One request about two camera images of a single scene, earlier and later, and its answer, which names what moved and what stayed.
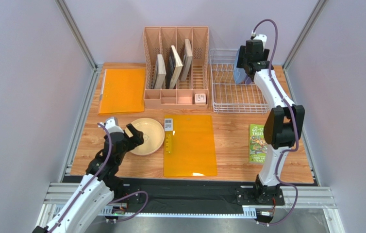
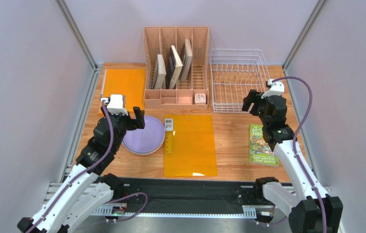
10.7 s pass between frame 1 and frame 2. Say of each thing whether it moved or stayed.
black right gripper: moved
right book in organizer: stayed
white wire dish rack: stayed
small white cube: stayed
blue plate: moved
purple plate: moved
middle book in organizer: stayed
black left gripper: moved
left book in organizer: stayed
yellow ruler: stayed
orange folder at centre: stayed
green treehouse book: stayed
